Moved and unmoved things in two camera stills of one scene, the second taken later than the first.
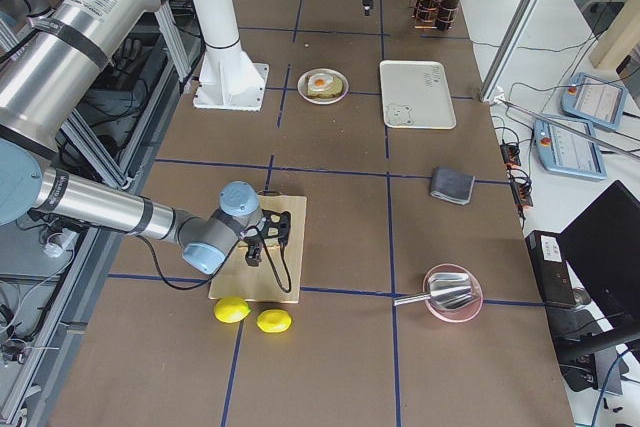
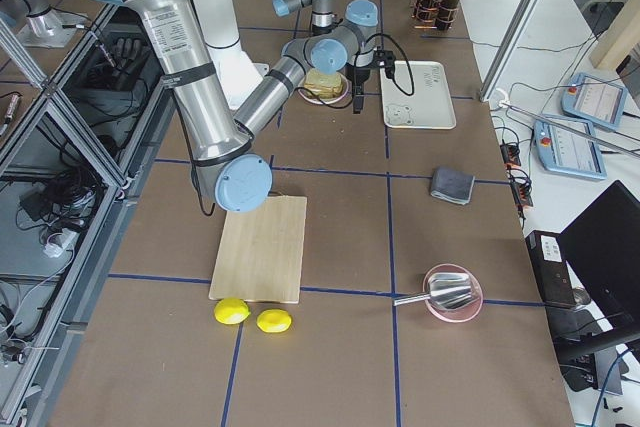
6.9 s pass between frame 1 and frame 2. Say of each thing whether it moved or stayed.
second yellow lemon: stayed
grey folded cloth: stayed
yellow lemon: stayed
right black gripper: moved
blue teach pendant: stayed
